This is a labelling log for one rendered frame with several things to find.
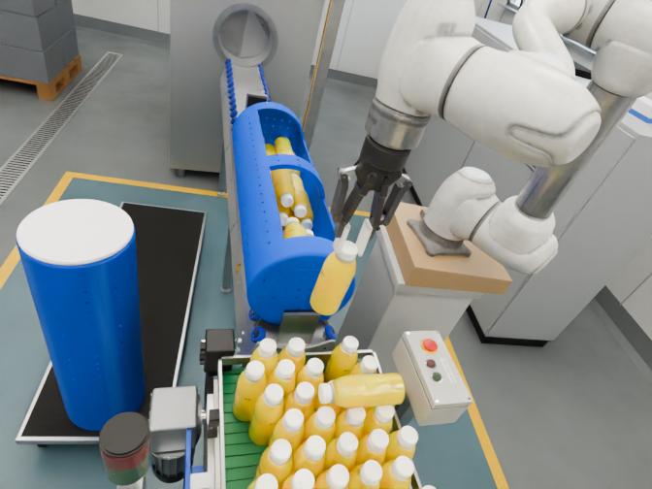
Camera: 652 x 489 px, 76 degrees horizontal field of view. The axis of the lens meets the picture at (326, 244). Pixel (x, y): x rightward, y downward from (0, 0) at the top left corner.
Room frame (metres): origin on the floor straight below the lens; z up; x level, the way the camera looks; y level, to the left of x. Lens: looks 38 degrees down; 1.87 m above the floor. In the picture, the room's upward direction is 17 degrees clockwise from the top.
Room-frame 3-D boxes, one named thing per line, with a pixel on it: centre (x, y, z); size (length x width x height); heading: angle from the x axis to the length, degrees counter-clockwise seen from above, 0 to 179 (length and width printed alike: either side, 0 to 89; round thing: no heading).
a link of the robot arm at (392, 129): (0.64, -0.05, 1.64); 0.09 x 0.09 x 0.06
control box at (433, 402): (0.67, -0.34, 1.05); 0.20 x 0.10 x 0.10; 23
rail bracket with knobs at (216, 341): (0.62, 0.17, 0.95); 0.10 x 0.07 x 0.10; 113
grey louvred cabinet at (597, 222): (2.97, -1.01, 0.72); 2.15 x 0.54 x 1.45; 17
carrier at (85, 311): (0.80, 0.66, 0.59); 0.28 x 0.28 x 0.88
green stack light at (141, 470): (0.25, 0.19, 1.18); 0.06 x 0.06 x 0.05
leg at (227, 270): (1.68, 0.49, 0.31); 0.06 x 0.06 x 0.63; 23
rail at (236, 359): (0.67, -0.02, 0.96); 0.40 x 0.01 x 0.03; 113
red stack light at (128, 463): (0.25, 0.19, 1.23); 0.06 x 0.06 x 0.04
